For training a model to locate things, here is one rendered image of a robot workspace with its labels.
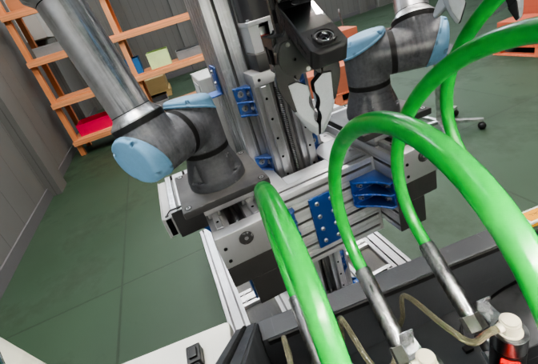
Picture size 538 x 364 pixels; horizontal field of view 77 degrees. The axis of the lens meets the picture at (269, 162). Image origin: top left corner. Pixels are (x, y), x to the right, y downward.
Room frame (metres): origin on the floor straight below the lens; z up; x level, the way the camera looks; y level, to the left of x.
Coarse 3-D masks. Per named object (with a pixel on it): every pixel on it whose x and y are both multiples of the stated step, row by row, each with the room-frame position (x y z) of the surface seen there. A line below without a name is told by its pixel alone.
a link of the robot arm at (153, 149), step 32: (32, 0) 0.71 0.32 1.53; (64, 0) 0.71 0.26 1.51; (64, 32) 0.70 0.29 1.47; (96, 32) 0.72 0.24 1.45; (96, 64) 0.69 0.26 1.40; (96, 96) 0.70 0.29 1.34; (128, 96) 0.69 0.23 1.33; (128, 128) 0.66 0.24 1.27; (160, 128) 0.67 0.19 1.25; (128, 160) 0.66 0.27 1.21; (160, 160) 0.63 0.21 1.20
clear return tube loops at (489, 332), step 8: (400, 296) 0.27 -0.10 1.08; (408, 296) 0.26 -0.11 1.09; (400, 304) 0.28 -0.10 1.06; (416, 304) 0.24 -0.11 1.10; (400, 312) 0.28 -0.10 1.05; (424, 312) 0.23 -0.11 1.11; (344, 320) 0.25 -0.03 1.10; (400, 320) 0.28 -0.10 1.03; (440, 320) 0.21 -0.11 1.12; (448, 328) 0.19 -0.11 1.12; (488, 328) 0.17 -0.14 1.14; (496, 328) 0.17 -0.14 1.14; (344, 336) 0.27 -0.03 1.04; (352, 336) 0.22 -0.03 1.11; (456, 336) 0.18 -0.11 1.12; (464, 336) 0.18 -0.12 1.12; (480, 336) 0.17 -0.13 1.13; (488, 336) 0.17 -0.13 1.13; (288, 344) 0.27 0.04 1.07; (360, 344) 0.21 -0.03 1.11; (472, 344) 0.17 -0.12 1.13; (480, 344) 0.17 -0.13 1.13; (288, 352) 0.23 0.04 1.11; (360, 352) 0.20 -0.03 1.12; (288, 360) 0.22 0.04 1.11; (368, 360) 0.19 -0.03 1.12; (392, 360) 0.25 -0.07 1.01
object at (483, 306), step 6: (480, 300) 0.20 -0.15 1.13; (486, 300) 0.20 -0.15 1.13; (480, 306) 0.20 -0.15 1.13; (486, 306) 0.20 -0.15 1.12; (492, 306) 0.20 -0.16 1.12; (480, 312) 0.20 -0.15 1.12; (486, 312) 0.20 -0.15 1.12; (492, 312) 0.20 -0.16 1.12; (498, 312) 0.19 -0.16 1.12; (486, 318) 0.19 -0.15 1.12; (492, 318) 0.19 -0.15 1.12
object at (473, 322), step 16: (496, 32) 0.19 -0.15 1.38; (512, 32) 0.18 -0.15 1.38; (528, 32) 0.17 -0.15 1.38; (464, 48) 0.21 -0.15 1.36; (480, 48) 0.20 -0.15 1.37; (496, 48) 0.19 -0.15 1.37; (448, 64) 0.23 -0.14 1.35; (464, 64) 0.22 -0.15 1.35; (432, 80) 0.25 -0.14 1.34; (416, 96) 0.27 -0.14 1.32; (400, 112) 0.30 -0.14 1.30; (416, 112) 0.29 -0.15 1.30; (400, 144) 0.31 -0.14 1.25; (400, 160) 0.32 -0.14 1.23; (400, 176) 0.32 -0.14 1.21; (400, 192) 0.32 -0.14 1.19; (416, 224) 0.30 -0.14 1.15; (416, 240) 0.29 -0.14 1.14; (432, 256) 0.27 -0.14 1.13; (448, 272) 0.25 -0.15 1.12; (448, 288) 0.24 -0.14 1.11; (464, 304) 0.22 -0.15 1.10; (464, 320) 0.22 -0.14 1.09; (480, 320) 0.21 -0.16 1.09
